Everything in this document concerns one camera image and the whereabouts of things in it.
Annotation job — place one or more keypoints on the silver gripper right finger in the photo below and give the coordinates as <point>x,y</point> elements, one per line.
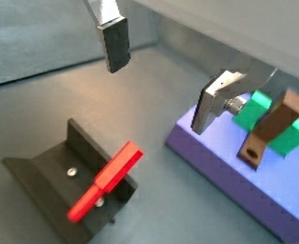
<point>243,77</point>

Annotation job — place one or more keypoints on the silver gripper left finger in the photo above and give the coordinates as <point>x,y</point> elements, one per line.
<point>112,28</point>

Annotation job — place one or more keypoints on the red peg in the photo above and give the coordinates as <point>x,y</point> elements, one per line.
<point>107,180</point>

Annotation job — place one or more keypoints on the purple base board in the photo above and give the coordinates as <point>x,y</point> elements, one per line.
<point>267,190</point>

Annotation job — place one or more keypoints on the green block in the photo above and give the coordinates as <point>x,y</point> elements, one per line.
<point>254,111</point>

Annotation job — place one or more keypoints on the black angled holder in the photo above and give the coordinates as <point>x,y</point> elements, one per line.
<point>59,175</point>

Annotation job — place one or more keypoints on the brown L-shaped bracket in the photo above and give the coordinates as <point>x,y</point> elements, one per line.
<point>279,118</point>

